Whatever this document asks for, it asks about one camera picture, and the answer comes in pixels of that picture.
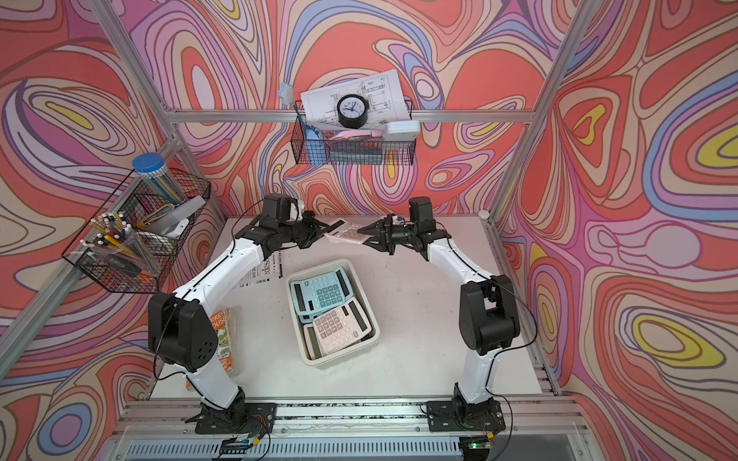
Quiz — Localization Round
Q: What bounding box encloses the black wire basket left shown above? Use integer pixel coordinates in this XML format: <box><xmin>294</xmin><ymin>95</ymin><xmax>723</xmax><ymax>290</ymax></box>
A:
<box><xmin>61</xmin><ymin>169</ymin><xmax>211</xmax><ymax>294</ymax></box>

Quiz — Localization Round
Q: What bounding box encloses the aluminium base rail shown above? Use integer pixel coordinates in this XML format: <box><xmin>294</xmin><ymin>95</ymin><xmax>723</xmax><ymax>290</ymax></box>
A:
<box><xmin>98</xmin><ymin>396</ymin><xmax>604</xmax><ymax>460</ymax></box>

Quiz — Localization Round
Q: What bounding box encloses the white rounded device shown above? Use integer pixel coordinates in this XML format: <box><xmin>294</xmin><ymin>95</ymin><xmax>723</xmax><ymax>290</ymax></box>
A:
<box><xmin>382</xmin><ymin>120</ymin><xmax>421</xmax><ymax>142</ymax></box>

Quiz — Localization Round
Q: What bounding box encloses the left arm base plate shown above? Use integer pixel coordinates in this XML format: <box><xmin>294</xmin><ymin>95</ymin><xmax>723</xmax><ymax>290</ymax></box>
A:
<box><xmin>195</xmin><ymin>403</ymin><xmax>278</xmax><ymax>435</ymax></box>

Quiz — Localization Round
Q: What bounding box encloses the pink calculator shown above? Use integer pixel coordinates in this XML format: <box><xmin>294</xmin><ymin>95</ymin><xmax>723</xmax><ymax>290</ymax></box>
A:
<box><xmin>326</xmin><ymin>222</ymin><xmax>370</xmax><ymax>245</ymax></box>
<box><xmin>312</xmin><ymin>298</ymin><xmax>374</xmax><ymax>355</ymax></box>
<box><xmin>303</xmin><ymin>324</ymin><xmax>323</xmax><ymax>360</ymax></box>

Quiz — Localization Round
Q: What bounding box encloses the black round clock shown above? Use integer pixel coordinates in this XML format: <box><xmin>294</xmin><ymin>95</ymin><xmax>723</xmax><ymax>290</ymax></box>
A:
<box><xmin>336</xmin><ymin>94</ymin><xmax>369</xmax><ymax>130</ymax></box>

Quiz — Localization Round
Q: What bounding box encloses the white paper drawing sheet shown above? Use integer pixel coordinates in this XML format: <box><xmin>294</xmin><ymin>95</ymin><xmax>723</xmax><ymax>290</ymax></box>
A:
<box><xmin>301</xmin><ymin>70</ymin><xmax>411</xmax><ymax>131</ymax></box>

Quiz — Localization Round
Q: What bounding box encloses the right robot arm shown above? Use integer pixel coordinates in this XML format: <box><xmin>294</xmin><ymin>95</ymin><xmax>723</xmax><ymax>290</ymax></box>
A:
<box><xmin>359</xmin><ymin>197</ymin><xmax>521</xmax><ymax>434</ymax></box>

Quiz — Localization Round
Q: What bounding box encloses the clear cup of pencils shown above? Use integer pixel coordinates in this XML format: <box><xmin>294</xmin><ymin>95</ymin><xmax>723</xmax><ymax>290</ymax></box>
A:
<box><xmin>80</xmin><ymin>212</ymin><xmax>161</xmax><ymax>280</ymax></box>

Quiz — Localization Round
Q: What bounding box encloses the white plastic storage box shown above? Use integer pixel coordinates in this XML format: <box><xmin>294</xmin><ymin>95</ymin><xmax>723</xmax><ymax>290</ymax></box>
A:
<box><xmin>286</xmin><ymin>259</ymin><xmax>381</xmax><ymax>369</ymax></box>

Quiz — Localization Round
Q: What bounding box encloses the white stapler in basket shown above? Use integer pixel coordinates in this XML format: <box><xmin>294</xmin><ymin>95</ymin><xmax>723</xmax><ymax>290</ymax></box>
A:
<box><xmin>140</xmin><ymin>195</ymin><xmax>206</xmax><ymax>235</ymax></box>

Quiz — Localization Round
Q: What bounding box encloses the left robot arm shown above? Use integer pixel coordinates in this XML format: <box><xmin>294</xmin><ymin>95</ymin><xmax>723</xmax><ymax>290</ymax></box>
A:
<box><xmin>148</xmin><ymin>194</ymin><xmax>344</xmax><ymax>425</ymax></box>

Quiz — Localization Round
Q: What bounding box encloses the blue lid pencil jar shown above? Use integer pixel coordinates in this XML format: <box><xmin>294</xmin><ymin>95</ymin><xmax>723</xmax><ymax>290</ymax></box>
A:
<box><xmin>132</xmin><ymin>153</ymin><xmax>186</xmax><ymax>206</ymax></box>

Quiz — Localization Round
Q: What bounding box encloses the black wire basket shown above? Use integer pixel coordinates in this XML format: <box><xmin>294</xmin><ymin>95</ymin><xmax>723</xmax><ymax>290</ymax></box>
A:
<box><xmin>290</xmin><ymin>100</ymin><xmax>416</xmax><ymax>166</ymax></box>
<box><xmin>61</xmin><ymin>169</ymin><xmax>211</xmax><ymax>294</ymax></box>

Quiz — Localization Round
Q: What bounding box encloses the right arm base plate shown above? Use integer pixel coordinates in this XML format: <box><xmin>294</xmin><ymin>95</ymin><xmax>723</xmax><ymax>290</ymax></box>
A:
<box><xmin>425</xmin><ymin>399</ymin><xmax>507</xmax><ymax>435</ymax></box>

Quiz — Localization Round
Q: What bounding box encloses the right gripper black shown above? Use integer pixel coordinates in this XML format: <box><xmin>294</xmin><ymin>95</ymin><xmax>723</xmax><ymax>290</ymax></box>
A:
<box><xmin>357</xmin><ymin>213</ymin><xmax>417</xmax><ymax>255</ymax></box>

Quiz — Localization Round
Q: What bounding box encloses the pink calculator back top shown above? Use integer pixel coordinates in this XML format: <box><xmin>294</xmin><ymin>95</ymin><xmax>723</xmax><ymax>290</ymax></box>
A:
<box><xmin>326</xmin><ymin>222</ymin><xmax>370</xmax><ymax>245</ymax></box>

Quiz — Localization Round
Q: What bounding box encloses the black wire basket back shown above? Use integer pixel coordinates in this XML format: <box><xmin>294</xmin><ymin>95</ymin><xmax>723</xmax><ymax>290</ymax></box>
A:
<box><xmin>290</xmin><ymin>100</ymin><xmax>416</xmax><ymax>166</ymax></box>

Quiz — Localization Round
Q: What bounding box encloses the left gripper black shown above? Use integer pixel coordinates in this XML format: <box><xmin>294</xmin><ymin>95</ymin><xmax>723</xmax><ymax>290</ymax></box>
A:
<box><xmin>276</xmin><ymin>210</ymin><xmax>331</xmax><ymax>249</ymax></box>

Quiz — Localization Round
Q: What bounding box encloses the orange paperback book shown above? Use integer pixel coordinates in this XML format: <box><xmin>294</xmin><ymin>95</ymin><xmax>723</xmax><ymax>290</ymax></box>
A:
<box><xmin>209</xmin><ymin>308</ymin><xmax>238</xmax><ymax>376</ymax></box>

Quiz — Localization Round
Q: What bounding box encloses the light blue calculator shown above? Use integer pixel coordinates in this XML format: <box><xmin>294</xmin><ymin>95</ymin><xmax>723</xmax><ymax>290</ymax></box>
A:
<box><xmin>288</xmin><ymin>267</ymin><xmax>354</xmax><ymax>324</ymax></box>

